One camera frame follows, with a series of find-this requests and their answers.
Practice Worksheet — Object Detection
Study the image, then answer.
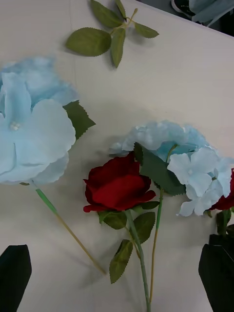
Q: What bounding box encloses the pale blue artificial flower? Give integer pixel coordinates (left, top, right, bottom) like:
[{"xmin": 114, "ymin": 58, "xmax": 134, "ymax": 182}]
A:
[
  {"xmin": 0, "ymin": 56, "xmax": 107, "ymax": 275},
  {"xmin": 109, "ymin": 119, "xmax": 234, "ymax": 304}
]

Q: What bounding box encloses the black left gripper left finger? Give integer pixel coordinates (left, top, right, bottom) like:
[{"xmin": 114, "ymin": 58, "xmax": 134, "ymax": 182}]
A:
[{"xmin": 0, "ymin": 244, "xmax": 33, "ymax": 312}]

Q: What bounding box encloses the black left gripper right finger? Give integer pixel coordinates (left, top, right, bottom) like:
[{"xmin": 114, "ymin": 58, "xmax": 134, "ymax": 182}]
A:
[{"xmin": 198, "ymin": 234, "xmax": 234, "ymax": 312}]

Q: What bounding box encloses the red artificial rose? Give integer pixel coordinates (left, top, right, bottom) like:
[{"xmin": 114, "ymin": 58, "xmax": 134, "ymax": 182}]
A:
[
  {"xmin": 209, "ymin": 167, "xmax": 234, "ymax": 236},
  {"xmin": 83, "ymin": 152, "xmax": 160, "ymax": 312}
]

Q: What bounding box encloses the loose green leaf twig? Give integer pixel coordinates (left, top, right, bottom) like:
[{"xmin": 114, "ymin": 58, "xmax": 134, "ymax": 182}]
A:
[{"xmin": 65, "ymin": 0, "xmax": 160, "ymax": 69}]

